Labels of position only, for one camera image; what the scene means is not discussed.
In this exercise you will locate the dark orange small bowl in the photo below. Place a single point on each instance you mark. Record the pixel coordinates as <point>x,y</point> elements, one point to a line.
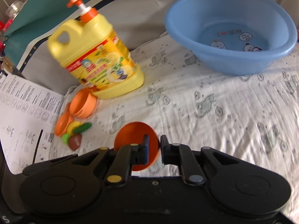
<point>132,133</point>

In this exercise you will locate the white instruction sheet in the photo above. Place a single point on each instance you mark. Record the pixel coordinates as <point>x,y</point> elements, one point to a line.
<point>29,113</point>

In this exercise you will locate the yellow toy banana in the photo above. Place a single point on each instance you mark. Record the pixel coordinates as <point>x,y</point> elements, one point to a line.
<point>72,126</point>

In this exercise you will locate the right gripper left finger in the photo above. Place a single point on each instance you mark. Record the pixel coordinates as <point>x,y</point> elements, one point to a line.
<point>126,157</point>

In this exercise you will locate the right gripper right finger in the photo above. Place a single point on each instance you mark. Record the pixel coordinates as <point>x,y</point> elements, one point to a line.
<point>182,156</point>

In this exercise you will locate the yellow detergent jug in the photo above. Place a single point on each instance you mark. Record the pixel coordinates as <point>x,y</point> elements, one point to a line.
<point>92,52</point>

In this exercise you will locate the white cat-print cloth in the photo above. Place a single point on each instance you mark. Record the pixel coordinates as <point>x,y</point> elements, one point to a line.
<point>252,117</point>

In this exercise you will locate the light orange shallow dish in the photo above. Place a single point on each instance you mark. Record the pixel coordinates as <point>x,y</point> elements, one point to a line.
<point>63,122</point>

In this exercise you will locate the large blue plastic basin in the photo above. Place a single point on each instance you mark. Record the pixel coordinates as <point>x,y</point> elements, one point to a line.
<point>235,37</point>

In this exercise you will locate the light orange bowl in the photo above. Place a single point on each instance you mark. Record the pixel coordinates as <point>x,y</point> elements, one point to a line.
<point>83,104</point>

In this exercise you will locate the dark green toy cucumber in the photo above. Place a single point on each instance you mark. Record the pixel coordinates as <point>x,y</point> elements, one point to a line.
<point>84,127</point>

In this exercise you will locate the green toy vegetable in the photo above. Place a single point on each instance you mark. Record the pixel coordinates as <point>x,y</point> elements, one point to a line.
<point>65,137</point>

